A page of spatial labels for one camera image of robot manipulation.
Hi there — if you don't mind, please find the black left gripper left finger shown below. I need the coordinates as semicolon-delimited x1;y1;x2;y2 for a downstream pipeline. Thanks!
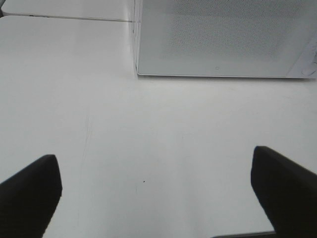
0;155;62;238

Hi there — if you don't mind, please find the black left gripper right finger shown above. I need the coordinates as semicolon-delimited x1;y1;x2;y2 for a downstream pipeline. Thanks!
251;146;317;238

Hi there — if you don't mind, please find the white microwave door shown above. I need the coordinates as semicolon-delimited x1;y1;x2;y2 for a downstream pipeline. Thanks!
134;0;317;78

